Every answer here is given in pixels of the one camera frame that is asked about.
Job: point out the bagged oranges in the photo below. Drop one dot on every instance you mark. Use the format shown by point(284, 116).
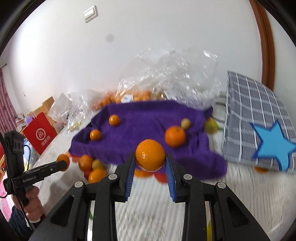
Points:
point(126, 97)

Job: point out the brown door frame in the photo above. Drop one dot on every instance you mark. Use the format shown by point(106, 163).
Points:
point(267, 44)

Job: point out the large clear plastic bag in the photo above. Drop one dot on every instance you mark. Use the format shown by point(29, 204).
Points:
point(186, 76)

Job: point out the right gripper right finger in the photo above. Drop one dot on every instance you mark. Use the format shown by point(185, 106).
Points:
point(174, 180)

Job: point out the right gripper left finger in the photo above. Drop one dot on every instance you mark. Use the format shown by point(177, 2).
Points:
point(125, 173)

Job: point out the white plastic bag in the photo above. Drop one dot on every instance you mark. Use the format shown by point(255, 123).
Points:
point(60, 109)

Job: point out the large orange with spots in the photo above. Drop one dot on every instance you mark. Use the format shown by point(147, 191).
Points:
point(175, 136)

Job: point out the small red fruit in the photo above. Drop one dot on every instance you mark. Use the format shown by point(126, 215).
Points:
point(86, 174)

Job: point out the small orange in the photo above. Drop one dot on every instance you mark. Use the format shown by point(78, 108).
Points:
point(65, 161)
point(95, 135)

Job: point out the pink curtain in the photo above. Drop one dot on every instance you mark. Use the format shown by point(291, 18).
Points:
point(7, 111)

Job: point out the red paper bag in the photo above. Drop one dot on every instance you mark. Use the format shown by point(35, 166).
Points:
point(40, 133)

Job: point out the fingers of the left gripper seen outside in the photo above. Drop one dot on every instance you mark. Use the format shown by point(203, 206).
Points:
point(40, 173)

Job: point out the purple towel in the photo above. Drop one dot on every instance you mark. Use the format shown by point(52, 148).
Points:
point(149, 120)

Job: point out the cardboard box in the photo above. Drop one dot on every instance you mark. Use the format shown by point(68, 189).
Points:
point(44, 108)

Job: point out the white wall switch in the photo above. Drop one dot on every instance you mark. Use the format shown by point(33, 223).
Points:
point(90, 14)

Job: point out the small yellow green fruit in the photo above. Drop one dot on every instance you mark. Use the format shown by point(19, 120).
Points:
point(185, 124)

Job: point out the grey checked star cushion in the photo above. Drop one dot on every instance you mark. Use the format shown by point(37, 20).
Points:
point(258, 129)

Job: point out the small clear plastic bag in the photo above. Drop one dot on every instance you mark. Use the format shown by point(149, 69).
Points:
point(84, 104)

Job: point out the left hand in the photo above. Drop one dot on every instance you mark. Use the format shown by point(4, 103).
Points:
point(34, 210)

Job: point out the small orange oval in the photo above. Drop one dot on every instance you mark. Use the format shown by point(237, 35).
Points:
point(96, 175)

